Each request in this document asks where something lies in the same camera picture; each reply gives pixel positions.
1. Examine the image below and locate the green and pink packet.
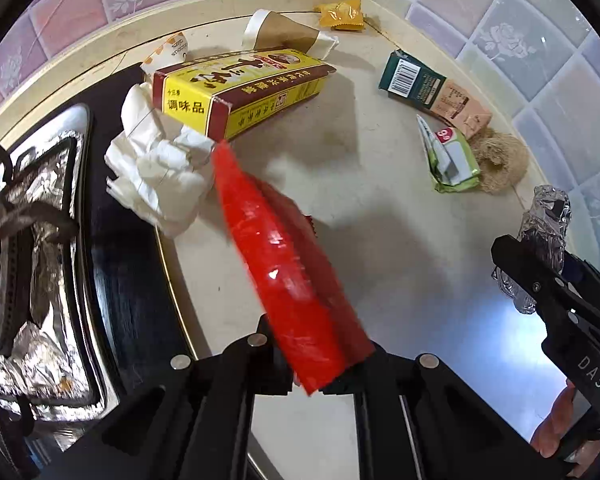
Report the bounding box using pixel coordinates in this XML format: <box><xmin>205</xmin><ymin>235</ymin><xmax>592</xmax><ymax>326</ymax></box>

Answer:
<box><xmin>378</xmin><ymin>50</ymin><xmax>493</xmax><ymax>139</ymax></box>

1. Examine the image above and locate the red plastic wrapper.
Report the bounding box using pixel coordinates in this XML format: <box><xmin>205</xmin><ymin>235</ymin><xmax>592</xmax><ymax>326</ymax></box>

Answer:
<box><xmin>211</xmin><ymin>140</ymin><xmax>376</xmax><ymax>396</ymax></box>

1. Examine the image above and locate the black glass gas stove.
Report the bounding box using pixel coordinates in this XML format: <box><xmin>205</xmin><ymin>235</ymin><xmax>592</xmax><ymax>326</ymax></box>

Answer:
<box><xmin>0</xmin><ymin>62</ymin><xmax>201</xmax><ymax>480</ymax></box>

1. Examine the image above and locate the white paper cup orange rim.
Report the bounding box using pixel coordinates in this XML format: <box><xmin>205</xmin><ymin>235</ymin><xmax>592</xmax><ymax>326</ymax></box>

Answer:
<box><xmin>140</xmin><ymin>31</ymin><xmax>191</xmax><ymax>76</ymax></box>

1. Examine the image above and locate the yellow snack packet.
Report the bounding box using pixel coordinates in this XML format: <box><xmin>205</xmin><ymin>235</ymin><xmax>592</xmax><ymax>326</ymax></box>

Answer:
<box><xmin>314</xmin><ymin>1</ymin><xmax>366</xmax><ymax>32</ymax></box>

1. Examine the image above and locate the brown and white paper cone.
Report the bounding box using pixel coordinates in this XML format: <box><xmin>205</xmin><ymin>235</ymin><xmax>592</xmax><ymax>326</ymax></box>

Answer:
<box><xmin>243</xmin><ymin>8</ymin><xmax>340</xmax><ymax>59</ymax></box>

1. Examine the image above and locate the green and white packet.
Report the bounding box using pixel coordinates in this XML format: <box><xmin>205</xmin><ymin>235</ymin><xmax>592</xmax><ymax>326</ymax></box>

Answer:
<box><xmin>416</xmin><ymin>114</ymin><xmax>481</xmax><ymax>194</ymax></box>

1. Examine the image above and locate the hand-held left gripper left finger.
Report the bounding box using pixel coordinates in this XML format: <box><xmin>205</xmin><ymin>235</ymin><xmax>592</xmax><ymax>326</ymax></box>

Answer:
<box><xmin>45</xmin><ymin>312</ymin><xmax>301</xmax><ymax>480</ymax></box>

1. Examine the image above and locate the aluminium foil stove liner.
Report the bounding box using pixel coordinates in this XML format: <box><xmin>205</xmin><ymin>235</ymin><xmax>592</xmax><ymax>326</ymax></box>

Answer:
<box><xmin>0</xmin><ymin>105</ymin><xmax>106</xmax><ymax>411</ymax></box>

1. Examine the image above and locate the yellow and maroon box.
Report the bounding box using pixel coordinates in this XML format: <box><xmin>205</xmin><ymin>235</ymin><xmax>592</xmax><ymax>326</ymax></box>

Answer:
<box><xmin>151</xmin><ymin>49</ymin><xmax>337</xmax><ymax>142</ymax></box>

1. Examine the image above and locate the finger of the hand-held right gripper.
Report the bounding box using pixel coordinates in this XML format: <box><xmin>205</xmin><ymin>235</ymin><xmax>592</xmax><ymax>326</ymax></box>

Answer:
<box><xmin>565</xmin><ymin>255</ymin><xmax>600</xmax><ymax>311</ymax></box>
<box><xmin>491</xmin><ymin>235</ymin><xmax>596</xmax><ymax>321</ymax></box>

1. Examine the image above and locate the person's right hand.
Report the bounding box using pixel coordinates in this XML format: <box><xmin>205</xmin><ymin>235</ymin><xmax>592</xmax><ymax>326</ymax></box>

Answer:
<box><xmin>530</xmin><ymin>380</ymin><xmax>578</xmax><ymax>458</ymax></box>

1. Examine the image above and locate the brown fibre scrubber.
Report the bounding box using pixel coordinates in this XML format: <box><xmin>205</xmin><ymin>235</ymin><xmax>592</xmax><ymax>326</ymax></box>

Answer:
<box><xmin>467</xmin><ymin>127</ymin><xmax>531</xmax><ymax>196</ymax></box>

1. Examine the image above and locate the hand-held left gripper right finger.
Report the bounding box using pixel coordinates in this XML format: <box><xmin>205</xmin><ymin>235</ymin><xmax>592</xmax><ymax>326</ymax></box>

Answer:
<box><xmin>322</xmin><ymin>340</ymin><xmax>561</xmax><ymax>480</ymax></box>

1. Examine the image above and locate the white tissue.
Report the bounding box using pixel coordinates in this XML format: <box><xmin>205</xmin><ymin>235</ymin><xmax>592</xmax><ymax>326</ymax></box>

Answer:
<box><xmin>104</xmin><ymin>82</ymin><xmax>216</xmax><ymax>238</ymax></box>

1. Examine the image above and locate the aluminium foil ball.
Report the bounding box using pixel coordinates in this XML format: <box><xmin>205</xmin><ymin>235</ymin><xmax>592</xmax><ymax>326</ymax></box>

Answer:
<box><xmin>491</xmin><ymin>185</ymin><xmax>572</xmax><ymax>316</ymax></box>

